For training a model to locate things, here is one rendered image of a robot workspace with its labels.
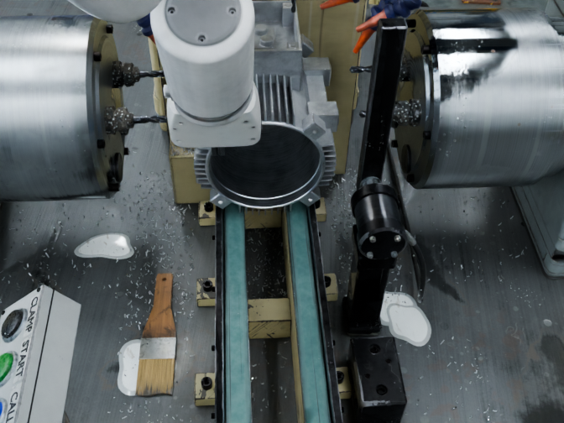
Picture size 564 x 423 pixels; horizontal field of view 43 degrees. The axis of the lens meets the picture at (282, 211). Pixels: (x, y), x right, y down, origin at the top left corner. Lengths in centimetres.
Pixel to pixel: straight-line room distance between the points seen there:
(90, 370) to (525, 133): 66
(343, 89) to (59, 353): 62
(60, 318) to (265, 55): 41
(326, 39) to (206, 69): 50
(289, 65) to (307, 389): 41
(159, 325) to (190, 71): 53
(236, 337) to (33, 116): 36
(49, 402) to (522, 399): 62
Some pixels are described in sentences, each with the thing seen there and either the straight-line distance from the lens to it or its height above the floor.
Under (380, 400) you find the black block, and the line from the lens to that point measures 93.
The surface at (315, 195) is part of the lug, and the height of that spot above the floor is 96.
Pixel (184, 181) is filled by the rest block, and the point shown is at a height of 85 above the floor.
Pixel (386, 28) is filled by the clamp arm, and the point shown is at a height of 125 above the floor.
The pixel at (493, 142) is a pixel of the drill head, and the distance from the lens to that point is 95.
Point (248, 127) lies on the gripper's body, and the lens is 76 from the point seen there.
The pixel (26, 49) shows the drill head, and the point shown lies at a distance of 94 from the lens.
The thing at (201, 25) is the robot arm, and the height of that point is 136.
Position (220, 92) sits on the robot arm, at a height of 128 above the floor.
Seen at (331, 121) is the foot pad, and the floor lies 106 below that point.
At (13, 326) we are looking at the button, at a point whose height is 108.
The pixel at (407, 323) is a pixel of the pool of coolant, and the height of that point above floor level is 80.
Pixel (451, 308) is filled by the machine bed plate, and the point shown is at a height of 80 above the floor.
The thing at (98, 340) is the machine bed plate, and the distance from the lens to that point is 106.
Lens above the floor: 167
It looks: 47 degrees down
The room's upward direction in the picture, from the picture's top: 2 degrees clockwise
